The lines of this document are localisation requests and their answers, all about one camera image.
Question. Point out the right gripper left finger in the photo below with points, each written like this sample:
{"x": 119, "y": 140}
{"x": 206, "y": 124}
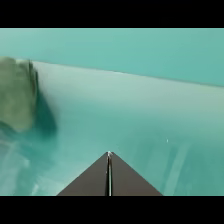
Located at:
{"x": 91, "y": 181}

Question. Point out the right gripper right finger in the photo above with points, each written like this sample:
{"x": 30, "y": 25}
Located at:
{"x": 128, "y": 181}

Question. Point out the olive green shirt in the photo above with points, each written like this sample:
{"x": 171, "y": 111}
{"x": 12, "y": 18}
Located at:
{"x": 15, "y": 93}

